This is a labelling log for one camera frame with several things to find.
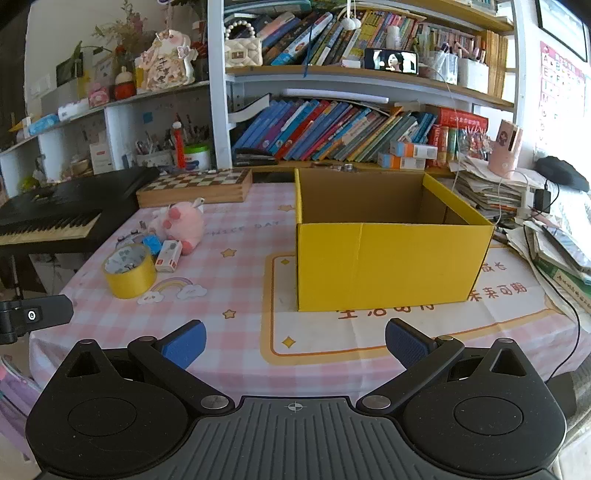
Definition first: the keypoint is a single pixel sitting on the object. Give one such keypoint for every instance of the pink cup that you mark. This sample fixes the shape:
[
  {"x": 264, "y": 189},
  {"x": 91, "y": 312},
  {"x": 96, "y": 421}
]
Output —
[{"x": 505, "y": 150}]

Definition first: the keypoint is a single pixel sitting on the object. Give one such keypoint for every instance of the white jar with green lid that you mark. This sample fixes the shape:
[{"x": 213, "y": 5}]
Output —
[{"x": 197, "y": 158}]

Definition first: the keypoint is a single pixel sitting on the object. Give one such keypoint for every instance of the red tassel ornament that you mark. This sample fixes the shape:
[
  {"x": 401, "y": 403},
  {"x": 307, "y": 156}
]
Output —
[{"x": 178, "y": 147}]

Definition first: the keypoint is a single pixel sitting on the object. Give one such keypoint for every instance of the black electronic keyboard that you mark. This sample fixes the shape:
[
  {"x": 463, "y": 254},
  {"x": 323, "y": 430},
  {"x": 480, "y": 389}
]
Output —
[{"x": 69, "y": 199}]

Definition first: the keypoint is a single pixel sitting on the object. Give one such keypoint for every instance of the yellow cardboard box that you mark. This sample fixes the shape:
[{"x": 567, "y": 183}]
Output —
[{"x": 392, "y": 267}]

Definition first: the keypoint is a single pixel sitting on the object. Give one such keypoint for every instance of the white bookshelf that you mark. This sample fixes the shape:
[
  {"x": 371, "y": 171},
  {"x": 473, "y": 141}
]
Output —
[{"x": 217, "y": 92}]

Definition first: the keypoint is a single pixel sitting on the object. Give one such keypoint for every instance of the small blue cube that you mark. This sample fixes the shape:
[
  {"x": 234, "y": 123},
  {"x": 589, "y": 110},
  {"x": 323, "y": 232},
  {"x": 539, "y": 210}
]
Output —
[{"x": 151, "y": 243}]

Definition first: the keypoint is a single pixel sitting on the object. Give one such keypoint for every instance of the small white red box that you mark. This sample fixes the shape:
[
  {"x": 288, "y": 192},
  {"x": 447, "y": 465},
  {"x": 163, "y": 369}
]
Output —
[{"x": 168, "y": 256}]

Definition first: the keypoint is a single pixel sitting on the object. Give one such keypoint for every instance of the row of leaning colourful books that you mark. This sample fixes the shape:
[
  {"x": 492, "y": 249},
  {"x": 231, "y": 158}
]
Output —
[{"x": 323, "y": 134}]

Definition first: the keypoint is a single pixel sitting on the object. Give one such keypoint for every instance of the pink checked tablecloth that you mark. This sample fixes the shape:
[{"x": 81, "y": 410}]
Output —
[{"x": 231, "y": 286}]

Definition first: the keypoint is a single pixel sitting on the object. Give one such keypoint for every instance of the pink plush pig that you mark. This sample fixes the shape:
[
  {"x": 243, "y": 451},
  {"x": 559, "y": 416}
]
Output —
[{"x": 185, "y": 226}]

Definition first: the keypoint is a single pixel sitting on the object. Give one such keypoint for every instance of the row of upright paperback books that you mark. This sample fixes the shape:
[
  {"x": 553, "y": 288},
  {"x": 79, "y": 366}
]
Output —
[{"x": 332, "y": 32}]

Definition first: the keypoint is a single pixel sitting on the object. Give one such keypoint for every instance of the white pen holder with pens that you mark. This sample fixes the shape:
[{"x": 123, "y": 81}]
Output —
[{"x": 154, "y": 158}]

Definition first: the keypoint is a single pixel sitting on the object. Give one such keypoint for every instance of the purple cloth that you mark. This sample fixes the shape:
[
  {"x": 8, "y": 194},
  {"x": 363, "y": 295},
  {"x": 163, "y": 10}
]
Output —
[{"x": 14, "y": 406}]

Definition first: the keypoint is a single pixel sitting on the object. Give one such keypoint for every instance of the white hanging lamp pull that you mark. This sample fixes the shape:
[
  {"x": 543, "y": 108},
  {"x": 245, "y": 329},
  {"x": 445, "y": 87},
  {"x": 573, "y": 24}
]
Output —
[{"x": 352, "y": 21}]

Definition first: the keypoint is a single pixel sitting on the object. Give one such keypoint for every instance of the pile of books and notebooks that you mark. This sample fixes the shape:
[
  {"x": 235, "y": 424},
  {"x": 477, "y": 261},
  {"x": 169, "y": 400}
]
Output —
[{"x": 554, "y": 258}]

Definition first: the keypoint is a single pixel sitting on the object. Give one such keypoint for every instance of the orange white medicine box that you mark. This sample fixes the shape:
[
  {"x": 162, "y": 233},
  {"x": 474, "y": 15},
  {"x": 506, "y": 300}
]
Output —
[
  {"x": 400, "y": 161},
  {"x": 413, "y": 149}
]

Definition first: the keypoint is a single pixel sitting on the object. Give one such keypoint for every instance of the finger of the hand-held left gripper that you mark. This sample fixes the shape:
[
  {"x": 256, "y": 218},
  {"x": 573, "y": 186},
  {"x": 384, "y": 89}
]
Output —
[{"x": 41, "y": 313}]

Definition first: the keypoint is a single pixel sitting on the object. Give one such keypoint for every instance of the blue tissue pack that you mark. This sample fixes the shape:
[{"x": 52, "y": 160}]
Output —
[{"x": 44, "y": 124}]

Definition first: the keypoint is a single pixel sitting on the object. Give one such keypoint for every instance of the black power adapter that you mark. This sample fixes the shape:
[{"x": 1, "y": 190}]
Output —
[{"x": 542, "y": 200}]

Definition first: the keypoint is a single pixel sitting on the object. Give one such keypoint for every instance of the smartphone with lit screen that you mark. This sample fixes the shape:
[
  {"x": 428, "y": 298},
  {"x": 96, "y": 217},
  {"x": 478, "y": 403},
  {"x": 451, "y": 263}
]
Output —
[{"x": 391, "y": 61}]

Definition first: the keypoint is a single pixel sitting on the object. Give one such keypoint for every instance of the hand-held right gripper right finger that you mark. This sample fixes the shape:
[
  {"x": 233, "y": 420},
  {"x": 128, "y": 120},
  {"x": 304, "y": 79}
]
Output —
[{"x": 405, "y": 345}]

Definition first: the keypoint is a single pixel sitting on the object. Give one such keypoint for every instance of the black window frame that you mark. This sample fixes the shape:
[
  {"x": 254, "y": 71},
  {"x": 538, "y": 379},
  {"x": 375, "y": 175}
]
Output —
[{"x": 561, "y": 23}]

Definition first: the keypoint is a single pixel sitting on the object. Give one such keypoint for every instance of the white storage pot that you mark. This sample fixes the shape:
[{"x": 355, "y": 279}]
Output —
[{"x": 473, "y": 74}]

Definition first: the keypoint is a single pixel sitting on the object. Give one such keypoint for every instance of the black keyboard stand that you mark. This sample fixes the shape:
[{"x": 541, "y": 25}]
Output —
[{"x": 27, "y": 272}]

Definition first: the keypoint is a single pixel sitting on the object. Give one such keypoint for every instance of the wooden chessboard box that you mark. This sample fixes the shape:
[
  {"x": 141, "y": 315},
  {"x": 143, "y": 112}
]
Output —
[{"x": 198, "y": 181}]

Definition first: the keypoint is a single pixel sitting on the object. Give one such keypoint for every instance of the white quilted handbag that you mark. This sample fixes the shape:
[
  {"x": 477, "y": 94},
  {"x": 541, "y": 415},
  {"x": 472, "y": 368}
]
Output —
[{"x": 244, "y": 51}]

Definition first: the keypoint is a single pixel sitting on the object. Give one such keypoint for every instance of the white side shelf unit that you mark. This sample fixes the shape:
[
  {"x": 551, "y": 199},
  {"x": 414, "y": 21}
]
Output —
[{"x": 115, "y": 124}]

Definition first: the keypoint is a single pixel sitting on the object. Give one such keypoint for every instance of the dried flower bouquet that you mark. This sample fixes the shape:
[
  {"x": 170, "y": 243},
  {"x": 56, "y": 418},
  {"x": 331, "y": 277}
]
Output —
[{"x": 127, "y": 32}]

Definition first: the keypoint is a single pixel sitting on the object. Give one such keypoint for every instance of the alphabet wall poster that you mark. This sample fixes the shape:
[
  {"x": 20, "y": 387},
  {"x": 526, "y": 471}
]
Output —
[{"x": 561, "y": 92}]

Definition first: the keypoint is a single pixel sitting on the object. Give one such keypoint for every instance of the stack of loose papers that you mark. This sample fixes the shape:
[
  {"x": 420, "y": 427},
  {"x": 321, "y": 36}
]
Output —
[{"x": 485, "y": 189}]

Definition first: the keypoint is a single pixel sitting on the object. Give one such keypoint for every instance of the yellow tape roll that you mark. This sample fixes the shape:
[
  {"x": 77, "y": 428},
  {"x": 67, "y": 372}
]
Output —
[{"x": 130, "y": 282}]

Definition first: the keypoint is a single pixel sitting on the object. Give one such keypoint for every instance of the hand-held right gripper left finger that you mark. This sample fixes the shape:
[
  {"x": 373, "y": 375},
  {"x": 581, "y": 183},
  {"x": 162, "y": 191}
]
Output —
[{"x": 184, "y": 345}]

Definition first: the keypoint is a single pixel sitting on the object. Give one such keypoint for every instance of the small grey toy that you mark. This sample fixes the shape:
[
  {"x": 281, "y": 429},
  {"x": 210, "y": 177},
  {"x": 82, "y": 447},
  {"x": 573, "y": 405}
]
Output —
[{"x": 127, "y": 239}]

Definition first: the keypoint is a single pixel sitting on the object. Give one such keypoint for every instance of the black rounded pouch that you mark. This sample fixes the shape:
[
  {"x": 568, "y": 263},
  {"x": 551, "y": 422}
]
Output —
[{"x": 561, "y": 173}]

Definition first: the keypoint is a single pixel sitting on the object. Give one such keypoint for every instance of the red white doll figurine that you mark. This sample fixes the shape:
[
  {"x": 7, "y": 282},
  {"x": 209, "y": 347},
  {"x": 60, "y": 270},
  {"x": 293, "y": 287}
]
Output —
[{"x": 124, "y": 85}]

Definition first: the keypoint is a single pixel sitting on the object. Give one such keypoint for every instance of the white carton with red label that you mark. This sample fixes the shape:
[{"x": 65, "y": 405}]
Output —
[{"x": 100, "y": 158}]

